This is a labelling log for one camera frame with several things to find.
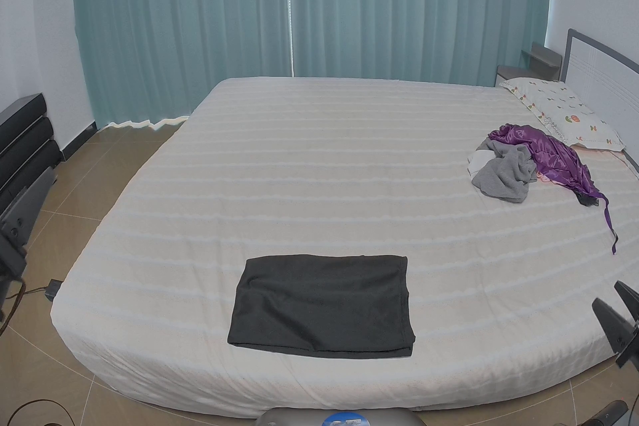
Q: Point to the bed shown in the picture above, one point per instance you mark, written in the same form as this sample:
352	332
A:
309	154

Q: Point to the black T-shirt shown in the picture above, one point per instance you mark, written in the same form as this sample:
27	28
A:
324	309

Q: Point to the grey bedside table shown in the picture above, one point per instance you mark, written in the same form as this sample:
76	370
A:
541	59

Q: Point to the pink garment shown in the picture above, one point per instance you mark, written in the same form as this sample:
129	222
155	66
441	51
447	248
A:
544	178

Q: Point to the purple satin garment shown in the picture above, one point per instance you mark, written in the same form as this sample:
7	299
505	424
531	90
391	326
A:
554	154

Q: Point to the grey garment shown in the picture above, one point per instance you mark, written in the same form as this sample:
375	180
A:
504	179

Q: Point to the white printed pillow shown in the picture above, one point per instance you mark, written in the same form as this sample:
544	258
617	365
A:
564	112

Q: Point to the black power adapter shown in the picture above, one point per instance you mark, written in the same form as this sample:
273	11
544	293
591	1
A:
53	289

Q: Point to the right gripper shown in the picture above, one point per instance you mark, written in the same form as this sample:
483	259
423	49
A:
631	346

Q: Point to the white garment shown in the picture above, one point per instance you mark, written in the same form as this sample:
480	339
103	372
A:
478	162

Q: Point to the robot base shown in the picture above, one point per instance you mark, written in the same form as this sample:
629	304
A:
334	418

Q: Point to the black chest of drawers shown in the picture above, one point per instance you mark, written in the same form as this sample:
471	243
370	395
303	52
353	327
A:
25	139

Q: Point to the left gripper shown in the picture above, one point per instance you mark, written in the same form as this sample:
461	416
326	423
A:
10	259

